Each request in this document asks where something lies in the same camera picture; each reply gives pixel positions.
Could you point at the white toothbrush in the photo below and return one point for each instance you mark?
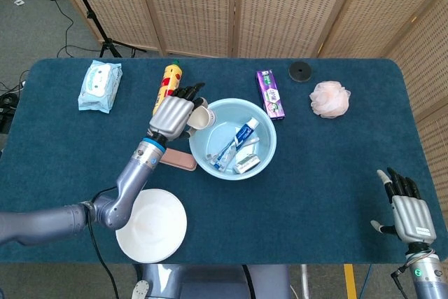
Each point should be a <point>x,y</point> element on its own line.
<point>253,140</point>

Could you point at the dark blue table mat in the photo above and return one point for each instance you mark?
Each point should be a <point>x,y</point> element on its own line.
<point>266,229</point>

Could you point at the black tripod stand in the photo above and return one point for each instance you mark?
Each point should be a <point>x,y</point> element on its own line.
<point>91,15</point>

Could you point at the woven wooden folding screen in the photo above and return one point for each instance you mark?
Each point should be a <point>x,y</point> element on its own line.
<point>196,8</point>

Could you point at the light blue wet wipes pack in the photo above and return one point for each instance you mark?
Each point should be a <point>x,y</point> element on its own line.
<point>99,85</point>

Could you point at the white paper plate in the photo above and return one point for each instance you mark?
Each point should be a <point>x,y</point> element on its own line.
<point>157,225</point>

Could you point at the yellow bottle with red label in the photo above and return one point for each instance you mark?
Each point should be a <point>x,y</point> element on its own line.
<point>169,75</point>

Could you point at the purple toothpaste box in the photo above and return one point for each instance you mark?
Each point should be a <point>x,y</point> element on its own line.
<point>270,94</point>

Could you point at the black round disc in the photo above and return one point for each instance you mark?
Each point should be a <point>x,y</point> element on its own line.
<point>295,74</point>

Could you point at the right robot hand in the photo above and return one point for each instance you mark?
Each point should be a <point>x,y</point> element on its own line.
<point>413,218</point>

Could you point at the blue white toothpaste tube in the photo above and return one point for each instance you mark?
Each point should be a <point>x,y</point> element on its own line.
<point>243,134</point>

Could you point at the grey-blue robot torso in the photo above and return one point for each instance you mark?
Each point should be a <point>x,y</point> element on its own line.
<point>210,281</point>

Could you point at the white table leg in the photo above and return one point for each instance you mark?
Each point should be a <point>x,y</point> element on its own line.
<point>305,281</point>

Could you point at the pink toothbrush case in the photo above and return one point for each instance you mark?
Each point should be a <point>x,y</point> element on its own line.
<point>182,160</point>

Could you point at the pink mesh bath pouf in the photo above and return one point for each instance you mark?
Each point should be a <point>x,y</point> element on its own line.
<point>329,100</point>

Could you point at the white paper cup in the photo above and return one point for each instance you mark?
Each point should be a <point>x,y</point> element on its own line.
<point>201,118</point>

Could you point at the white paper scrap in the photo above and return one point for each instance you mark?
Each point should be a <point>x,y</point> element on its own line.
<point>19,2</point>

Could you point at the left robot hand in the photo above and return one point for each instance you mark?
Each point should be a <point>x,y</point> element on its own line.
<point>171,115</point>

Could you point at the light blue plastic basin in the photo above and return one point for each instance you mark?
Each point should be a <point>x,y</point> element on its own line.
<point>267,138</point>

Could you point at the green tissue pack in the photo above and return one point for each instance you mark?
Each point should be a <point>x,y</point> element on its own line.
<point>246,164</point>

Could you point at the black floor device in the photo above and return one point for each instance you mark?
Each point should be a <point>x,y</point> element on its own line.
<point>5,101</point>

